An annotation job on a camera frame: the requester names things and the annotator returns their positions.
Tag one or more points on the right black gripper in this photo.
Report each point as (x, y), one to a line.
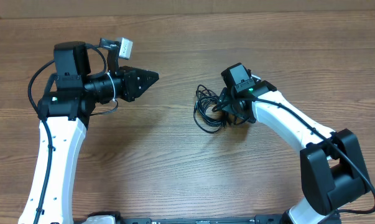
(226, 107)

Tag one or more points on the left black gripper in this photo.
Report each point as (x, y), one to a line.
(129, 84)

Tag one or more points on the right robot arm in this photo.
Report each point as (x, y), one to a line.
(332, 168)

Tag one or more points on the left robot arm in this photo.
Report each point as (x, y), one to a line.
(64, 93)

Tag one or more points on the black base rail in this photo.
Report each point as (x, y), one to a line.
(115, 217)

